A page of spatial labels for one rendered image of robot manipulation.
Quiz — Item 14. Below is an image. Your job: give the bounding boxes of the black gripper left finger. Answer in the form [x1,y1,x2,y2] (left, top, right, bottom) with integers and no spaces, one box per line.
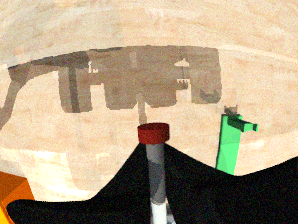
[7,143,150,224]

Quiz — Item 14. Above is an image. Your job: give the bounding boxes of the grey tapered pin with red head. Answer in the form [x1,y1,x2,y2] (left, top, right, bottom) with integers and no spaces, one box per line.
[138,123,170,224]

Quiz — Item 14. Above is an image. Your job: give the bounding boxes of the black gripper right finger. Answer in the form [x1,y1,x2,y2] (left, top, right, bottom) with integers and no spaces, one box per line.
[164,143,298,224]

